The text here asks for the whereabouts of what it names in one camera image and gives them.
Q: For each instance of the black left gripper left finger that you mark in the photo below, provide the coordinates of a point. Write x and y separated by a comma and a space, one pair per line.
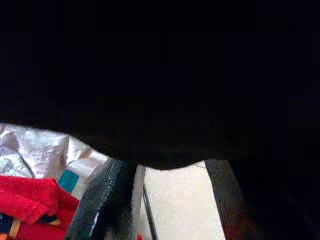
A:
100, 205

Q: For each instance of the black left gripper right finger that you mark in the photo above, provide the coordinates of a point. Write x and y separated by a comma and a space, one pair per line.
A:
225, 195

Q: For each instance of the black shorts with white stripes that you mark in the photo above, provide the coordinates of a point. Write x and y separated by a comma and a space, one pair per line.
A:
150, 75

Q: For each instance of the red polo shirt striped collar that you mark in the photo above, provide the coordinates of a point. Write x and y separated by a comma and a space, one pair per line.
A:
25, 200

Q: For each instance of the white grey trousers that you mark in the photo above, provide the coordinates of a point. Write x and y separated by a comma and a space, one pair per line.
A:
37, 155

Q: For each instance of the black clothes rack frame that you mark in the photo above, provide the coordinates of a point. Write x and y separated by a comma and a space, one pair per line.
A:
150, 215

